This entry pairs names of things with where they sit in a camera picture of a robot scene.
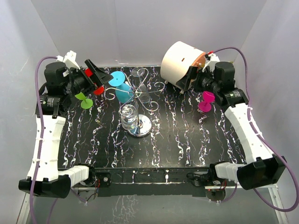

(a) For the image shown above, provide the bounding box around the pink wine glass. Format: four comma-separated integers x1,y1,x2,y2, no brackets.
199,91,215,112

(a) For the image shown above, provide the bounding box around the clear champagne flute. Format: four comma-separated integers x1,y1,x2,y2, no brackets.
131,67,150,103

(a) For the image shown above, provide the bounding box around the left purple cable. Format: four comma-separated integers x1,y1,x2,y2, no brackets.
28,56,64,224

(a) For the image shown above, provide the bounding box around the black base frame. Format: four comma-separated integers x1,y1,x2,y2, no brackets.
74,167,235,197

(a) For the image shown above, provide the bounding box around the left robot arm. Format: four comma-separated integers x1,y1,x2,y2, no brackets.
18,59,113,198

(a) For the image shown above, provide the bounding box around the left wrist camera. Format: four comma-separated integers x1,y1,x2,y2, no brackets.
56,50,80,69

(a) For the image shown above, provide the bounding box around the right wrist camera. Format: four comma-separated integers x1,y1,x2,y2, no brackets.
202,51,220,72

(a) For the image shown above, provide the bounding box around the green wine glass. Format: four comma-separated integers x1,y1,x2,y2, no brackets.
75,92,93,109

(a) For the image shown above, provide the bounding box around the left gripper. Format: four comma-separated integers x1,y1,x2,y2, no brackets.
64,60,114,98

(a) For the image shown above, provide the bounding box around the red wine glass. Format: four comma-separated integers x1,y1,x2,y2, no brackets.
84,68,105,95

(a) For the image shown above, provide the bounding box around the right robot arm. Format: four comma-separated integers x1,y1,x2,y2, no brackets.
183,62,285,190

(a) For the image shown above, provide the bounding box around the white cylindrical stool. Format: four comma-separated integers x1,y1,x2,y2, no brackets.
160,41,206,93

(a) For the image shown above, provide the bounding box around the chrome wine glass rack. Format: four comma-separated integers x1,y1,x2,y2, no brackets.
104,72,165,138

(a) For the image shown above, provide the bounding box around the clear tumbler glass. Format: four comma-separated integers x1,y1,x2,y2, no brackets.
121,105,137,131

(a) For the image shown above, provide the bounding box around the cyan wine glass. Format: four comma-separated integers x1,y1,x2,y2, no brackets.
108,71,133,104

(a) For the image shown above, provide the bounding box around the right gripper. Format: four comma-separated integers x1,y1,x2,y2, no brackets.
176,66,221,95

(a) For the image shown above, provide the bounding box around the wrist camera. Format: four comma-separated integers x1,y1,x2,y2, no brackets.
56,50,80,69
202,51,220,72

